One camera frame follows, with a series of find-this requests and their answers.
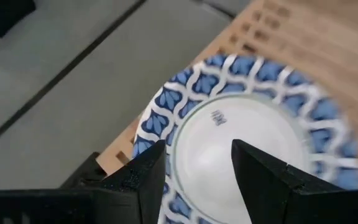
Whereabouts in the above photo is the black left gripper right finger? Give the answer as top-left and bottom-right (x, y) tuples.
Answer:
(231, 139), (358, 224)

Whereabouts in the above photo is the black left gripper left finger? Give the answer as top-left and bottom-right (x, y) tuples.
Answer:
(0, 139), (167, 224)

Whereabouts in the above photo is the blue patterned white plate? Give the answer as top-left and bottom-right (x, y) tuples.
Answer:
(132, 53), (358, 224)

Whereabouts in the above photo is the slatted wooden shelf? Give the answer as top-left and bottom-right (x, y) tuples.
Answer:
(95, 0), (358, 190)

